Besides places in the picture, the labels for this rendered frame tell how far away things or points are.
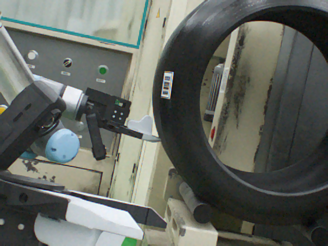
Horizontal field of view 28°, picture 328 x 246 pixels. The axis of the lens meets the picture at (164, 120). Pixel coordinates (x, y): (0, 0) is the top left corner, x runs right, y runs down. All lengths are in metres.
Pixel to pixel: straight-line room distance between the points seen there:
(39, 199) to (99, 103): 1.12
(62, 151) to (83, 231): 0.99
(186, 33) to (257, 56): 0.42
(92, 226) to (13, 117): 0.12
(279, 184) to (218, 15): 0.55
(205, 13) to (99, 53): 0.80
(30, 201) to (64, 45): 1.80
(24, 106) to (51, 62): 1.74
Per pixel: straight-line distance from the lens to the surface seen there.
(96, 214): 0.46
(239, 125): 1.90
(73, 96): 1.57
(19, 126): 0.53
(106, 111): 1.57
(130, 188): 5.07
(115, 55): 2.26
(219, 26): 1.50
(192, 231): 1.54
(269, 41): 1.91
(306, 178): 1.85
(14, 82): 1.39
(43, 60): 2.28
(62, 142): 1.45
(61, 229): 0.49
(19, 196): 0.49
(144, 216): 0.59
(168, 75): 1.50
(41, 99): 0.53
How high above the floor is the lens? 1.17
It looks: 3 degrees down
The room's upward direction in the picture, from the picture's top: 12 degrees clockwise
